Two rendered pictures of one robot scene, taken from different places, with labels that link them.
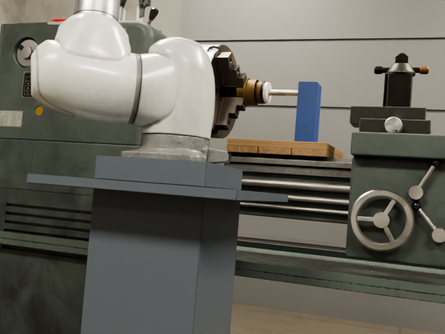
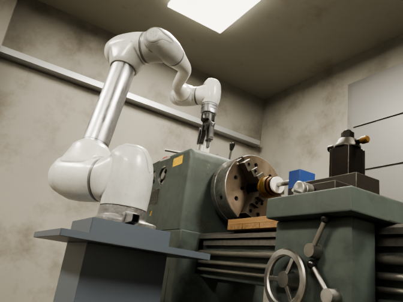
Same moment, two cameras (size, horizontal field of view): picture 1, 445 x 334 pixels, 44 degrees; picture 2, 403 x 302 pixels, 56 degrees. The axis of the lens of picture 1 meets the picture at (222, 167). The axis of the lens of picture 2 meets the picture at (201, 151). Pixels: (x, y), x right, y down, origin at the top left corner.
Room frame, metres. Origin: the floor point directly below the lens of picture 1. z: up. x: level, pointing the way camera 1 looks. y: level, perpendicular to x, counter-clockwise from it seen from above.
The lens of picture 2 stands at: (0.48, -0.90, 0.69)
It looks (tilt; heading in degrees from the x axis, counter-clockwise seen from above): 18 degrees up; 42
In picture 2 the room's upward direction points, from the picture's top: 8 degrees clockwise
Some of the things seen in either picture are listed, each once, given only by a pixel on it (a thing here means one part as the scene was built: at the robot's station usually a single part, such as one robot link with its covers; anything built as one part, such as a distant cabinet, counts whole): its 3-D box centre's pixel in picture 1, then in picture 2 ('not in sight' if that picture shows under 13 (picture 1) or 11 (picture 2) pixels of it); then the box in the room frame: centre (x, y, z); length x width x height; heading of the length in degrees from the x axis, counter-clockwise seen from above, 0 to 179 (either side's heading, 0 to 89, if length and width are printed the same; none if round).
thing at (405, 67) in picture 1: (400, 69); (347, 144); (1.59, -0.49, 1.14); 0.08 x 0.08 x 0.03
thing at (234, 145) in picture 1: (289, 152); (289, 231); (1.78, -0.21, 0.89); 0.36 x 0.30 x 0.04; 160
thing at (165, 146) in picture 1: (183, 150); (123, 217); (1.24, 0.09, 0.83); 0.22 x 0.18 x 0.06; 71
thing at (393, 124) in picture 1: (393, 125); (300, 189); (1.42, -0.43, 0.95); 0.07 x 0.04 x 0.04; 160
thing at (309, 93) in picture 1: (307, 118); (300, 201); (1.76, -0.26, 1.00); 0.08 x 0.06 x 0.23; 160
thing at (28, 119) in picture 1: (105, 94); (200, 202); (2.00, 0.44, 1.06); 0.59 x 0.48 x 0.39; 70
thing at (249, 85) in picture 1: (251, 92); (268, 186); (1.83, -0.08, 1.08); 0.09 x 0.09 x 0.09; 70
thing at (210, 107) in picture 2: not in sight; (208, 110); (1.86, 0.35, 1.53); 0.09 x 0.09 x 0.06
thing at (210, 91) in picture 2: not in sight; (209, 92); (1.86, 0.36, 1.64); 0.13 x 0.11 x 0.16; 108
